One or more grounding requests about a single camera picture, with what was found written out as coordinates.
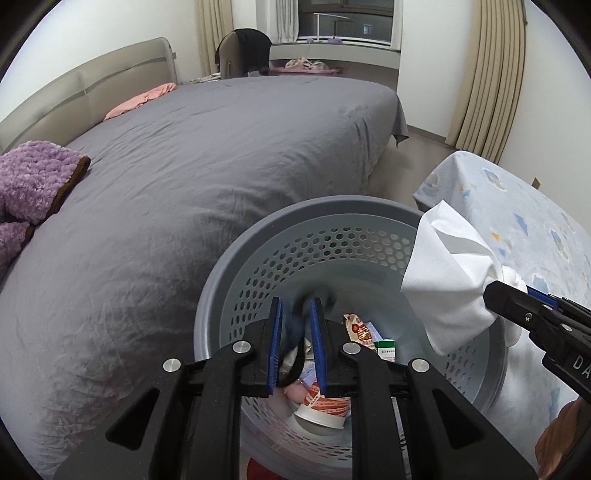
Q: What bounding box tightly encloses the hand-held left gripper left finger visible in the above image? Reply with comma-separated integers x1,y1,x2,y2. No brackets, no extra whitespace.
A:
53,296,283,480

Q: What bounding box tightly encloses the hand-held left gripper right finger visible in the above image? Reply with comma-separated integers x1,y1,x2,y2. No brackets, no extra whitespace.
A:
309,298,539,480

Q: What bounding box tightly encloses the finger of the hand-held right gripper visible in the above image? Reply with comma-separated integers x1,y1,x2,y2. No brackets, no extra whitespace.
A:
484,281,571,352
526,285,591,320

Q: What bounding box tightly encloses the dark blue cloth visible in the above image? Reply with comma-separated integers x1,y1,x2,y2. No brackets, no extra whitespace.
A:
277,286,337,388

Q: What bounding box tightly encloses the cream and red snack packet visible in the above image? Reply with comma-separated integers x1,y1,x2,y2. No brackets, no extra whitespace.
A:
342,314,377,348

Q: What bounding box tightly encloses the white tissue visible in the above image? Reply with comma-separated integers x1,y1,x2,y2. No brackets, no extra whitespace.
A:
401,202,527,355

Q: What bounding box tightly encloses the red striped paper cup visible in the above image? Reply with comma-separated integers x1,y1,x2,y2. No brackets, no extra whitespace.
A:
293,388,349,430

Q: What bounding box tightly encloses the green cardboard box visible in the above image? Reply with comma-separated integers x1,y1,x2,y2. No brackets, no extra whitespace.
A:
373,338,398,361

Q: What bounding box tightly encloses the grey perforated plastic basket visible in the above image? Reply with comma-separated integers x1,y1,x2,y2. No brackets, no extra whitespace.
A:
194,196,509,480

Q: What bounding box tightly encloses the person's right hand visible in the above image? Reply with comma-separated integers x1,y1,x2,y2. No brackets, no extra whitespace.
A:
536,398,591,480

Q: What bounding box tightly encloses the dark red slipper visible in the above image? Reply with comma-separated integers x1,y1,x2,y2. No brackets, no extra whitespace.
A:
247,459,287,480

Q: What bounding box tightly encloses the grey bed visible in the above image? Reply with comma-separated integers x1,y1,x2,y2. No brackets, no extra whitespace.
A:
0,76,409,480

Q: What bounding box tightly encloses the beige curtain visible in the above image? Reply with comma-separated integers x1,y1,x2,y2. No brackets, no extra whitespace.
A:
194,0,234,79
445,0,527,164

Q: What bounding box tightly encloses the pink laundry basket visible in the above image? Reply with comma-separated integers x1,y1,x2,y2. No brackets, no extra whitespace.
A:
269,58,342,77

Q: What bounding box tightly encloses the white bay window ledge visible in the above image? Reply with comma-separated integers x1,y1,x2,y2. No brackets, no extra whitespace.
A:
269,39,400,79

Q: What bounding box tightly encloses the pink pillow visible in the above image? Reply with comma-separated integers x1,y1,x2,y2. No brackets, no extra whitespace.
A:
104,82,177,121

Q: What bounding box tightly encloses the pile of light clothes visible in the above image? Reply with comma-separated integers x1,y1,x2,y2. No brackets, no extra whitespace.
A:
284,56,331,71

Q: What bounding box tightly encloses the beige chair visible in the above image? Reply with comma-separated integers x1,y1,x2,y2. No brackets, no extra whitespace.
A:
216,34,243,80

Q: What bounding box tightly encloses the purple fuzzy blanket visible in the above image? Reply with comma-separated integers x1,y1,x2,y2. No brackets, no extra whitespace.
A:
0,141,92,282

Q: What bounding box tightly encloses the black jacket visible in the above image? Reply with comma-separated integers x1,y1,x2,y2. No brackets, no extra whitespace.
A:
233,28,272,77

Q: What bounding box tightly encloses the white sheer curtain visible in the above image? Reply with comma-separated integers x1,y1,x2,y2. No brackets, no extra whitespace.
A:
270,0,301,44

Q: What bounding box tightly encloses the beige bed headboard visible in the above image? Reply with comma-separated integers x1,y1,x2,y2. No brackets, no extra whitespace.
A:
0,37,178,153

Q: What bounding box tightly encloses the dark window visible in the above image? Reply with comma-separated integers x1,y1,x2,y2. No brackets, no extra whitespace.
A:
298,0,395,44

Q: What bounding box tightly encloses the white desk lamp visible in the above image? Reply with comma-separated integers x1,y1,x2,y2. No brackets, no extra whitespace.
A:
314,13,350,40

